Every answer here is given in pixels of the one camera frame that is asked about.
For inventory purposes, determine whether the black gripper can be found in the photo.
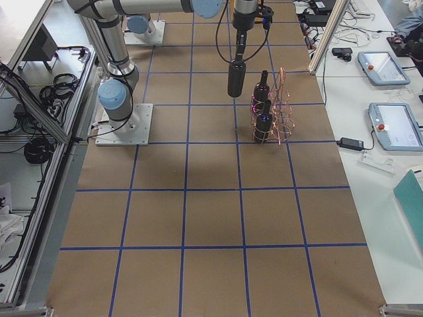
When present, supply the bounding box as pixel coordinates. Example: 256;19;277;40
233;0;274;63

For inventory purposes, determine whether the dark wine bottle carried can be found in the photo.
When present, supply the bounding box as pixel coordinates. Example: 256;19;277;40
227;60;247;98

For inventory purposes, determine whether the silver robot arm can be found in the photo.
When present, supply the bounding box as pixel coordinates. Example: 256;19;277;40
69;1;274;133

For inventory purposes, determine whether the dark wine bottle rear basket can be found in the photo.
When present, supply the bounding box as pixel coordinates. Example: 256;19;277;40
252;70;270;112

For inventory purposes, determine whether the dark wine bottle basket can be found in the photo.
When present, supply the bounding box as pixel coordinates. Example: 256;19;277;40
252;70;270;112
254;100;273;143

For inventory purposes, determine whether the dark wine bottle front basket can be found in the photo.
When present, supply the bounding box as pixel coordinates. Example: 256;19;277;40
254;100;273;143

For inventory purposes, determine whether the far teach pendant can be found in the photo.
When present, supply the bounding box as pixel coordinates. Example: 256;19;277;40
358;51;410;86

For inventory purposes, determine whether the teach pendant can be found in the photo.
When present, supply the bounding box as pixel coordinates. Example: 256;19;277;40
368;102;422;152
358;51;410;86

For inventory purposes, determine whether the black power adapter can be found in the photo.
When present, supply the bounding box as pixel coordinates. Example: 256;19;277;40
336;137;364;151

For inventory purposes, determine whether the near teach pendant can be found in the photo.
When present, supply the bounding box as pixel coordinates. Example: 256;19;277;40
368;102;422;152

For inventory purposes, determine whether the teal board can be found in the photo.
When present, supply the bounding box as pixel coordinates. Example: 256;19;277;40
394;170;423;234

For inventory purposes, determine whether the copper wire bottle basket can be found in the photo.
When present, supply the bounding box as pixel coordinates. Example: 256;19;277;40
250;68;295;144

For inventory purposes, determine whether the aluminium frame post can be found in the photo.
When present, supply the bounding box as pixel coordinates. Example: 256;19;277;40
308;0;350;75

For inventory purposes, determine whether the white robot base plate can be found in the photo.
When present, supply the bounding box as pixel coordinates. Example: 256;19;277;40
95;104;153;146

